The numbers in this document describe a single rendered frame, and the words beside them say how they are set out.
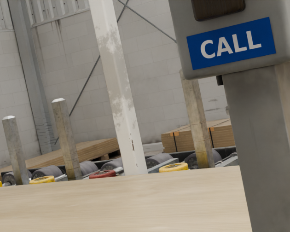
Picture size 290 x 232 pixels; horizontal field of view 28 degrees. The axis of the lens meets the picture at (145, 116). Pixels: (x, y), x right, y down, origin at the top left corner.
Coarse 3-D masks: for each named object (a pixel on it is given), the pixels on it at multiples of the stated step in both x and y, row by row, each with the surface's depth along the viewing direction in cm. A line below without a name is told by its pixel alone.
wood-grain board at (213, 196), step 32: (0, 192) 178; (32, 192) 165; (64, 192) 154; (96, 192) 144; (128, 192) 136; (160, 192) 128; (192, 192) 122; (224, 192) 116; (0, 224) 130; (32, 224) 123; (64, 224) 117; (96, 224) 111; (128, 224) 106; (160, 224) 101; (192, 224) 97; (224, 224) 93
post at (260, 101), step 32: (288, 64) 35; (256, 96) 34; (288, 96) 34; (256, 128) 34; (288, 128) 34; (256, 160) 35; (288, 160) 34; (256, 192) 35; (288, 192) 34; (256, 224) 36; (288, 224) 34
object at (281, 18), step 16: (176, 0) 34; (256, 0) 31; (272, 0) 31; (288, 0) 31; (176, 16) 34; (192, 16) 34; (224, 16) 32; (240, 16) 32; (256, 16) 31; (272, 16) 31; (288, 16) 31; (176, 32) 34; (192, 32) 34; (272, 32) 31; (288, 32) 31; (288, 48) 31; (224, 64) 33; (240, 64) 32; (256, 64) 32; (272, 64) 32; (192, 80) 35
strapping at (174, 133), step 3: (219, 123) 724; (189, 126) 766; (180, 129) 748; (210, 129) 702; (213, 129) 700; (171, 132) 739; (174, 132) 732; (177, 132) 730; (210, 132) 702; (171, 135) 736; (174, 135) 733; (177, 135) 731; (210, 135) 703; (174, 138) 733; (174, 141) 734; (213, 144) 703; (213, 147) 704
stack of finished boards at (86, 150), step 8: (80, 144) 929; (88, 144) 901; (96, 144) 878; (104, 144) 893; (112, 144) 910; (56, 152) 874; (80, 152) 841; (88, 152) 859; (96, 152) 873; (104, 152) 891; (32, 160) 832; (40, 160) 810; (48, 160) 788; (56, 160) 796; (80, 160) 839; (0, 168) 808; (8, 168) 787; (0, 176) 730
